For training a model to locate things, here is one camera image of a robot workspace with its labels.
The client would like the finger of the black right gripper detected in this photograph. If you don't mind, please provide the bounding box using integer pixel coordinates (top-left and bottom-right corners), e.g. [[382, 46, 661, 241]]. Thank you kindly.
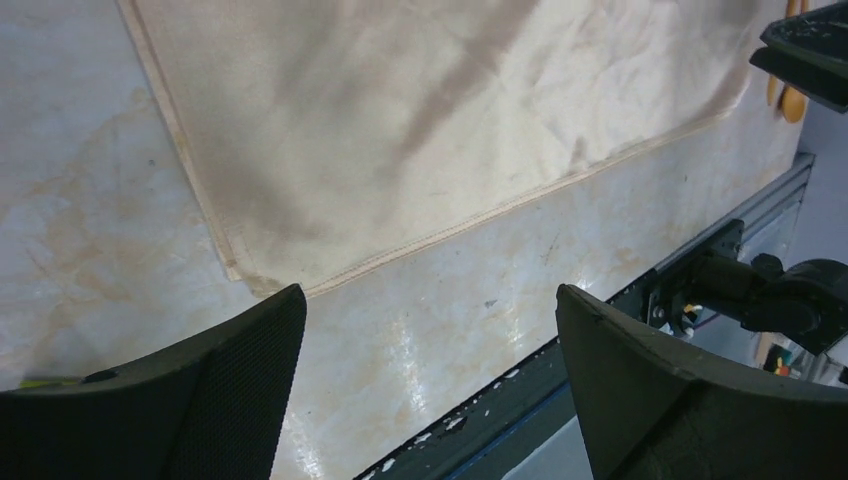
[[749, 1, 847, 114]]

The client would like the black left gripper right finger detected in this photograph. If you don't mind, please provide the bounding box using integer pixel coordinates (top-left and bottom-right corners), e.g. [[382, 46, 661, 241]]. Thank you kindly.
[[556, 285, 847, 479]]

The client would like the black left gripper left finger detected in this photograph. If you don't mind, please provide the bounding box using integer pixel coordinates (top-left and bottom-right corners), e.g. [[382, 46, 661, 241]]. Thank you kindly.
[[1, 284, 307, 479]]

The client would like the orange cloth napkin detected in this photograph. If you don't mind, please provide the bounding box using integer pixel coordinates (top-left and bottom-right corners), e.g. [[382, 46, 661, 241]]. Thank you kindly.
[[120, 1, 784, 297]]

